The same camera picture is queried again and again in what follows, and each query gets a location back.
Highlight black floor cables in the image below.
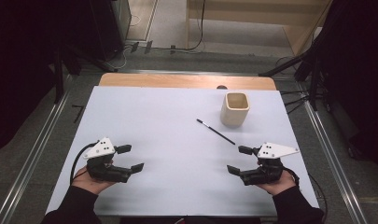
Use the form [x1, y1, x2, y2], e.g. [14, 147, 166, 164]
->
[279, 89, 313, 115]

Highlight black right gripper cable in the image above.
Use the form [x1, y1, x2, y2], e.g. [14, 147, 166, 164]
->
[282, 167, 329, 219]

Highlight black metal stand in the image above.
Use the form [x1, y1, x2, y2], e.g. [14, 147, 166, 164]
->
[258, 43, 323, 112]
[50, 43, 118, 105]

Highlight white floor cable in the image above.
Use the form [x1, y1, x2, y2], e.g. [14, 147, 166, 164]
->
[113, 13, 142, 71]

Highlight dark curtain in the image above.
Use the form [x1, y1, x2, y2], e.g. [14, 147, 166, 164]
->
[0, 0, 96, 156]
[315, 0, 378, 171]

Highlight person's left hand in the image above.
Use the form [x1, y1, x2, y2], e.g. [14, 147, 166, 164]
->
[70, 166, 116, 196]

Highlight white table mat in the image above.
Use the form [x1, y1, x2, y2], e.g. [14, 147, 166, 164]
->
[45, 85, 320, 217]

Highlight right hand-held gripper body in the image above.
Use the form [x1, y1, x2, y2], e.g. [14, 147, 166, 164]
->
[239, 142, 301, 187]

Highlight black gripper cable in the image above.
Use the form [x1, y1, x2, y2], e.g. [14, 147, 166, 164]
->
[282, 167, 329, 219]
[69, 142, 99, 185]

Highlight beige wooden shelf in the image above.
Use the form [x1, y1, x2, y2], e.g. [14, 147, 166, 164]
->
[186, 0, 334, 58]

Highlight person's right hand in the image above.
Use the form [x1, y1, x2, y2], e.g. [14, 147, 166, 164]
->
[256, 169, 298, 197]

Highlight black hanging cable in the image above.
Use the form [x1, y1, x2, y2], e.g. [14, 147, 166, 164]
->
[150, 0, 207, 52]

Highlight small black angle bracket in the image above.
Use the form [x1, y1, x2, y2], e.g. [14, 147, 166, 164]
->
[71, 104, 85, 124]

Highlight black cabinet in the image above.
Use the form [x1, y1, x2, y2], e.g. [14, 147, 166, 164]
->
[89, 0, 133, 62]

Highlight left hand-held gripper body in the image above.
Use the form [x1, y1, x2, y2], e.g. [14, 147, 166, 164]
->
[83, 136, 133, 184]

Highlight metal floor rail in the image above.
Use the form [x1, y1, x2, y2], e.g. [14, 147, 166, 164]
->
[0, 76, 73, 224]
[297, 81, 369, 224]

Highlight thin black pen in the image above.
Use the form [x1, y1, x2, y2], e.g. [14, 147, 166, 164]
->
[196, 118, 237, 147]

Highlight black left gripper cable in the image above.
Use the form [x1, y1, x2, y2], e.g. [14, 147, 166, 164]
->
[69, 142, 99, 185]

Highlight wooden table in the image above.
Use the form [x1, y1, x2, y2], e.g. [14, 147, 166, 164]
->
[98, 72, 277, 91]

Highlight beige square pen holder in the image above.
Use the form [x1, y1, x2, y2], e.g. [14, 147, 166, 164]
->
[220, 91, 251, 128]

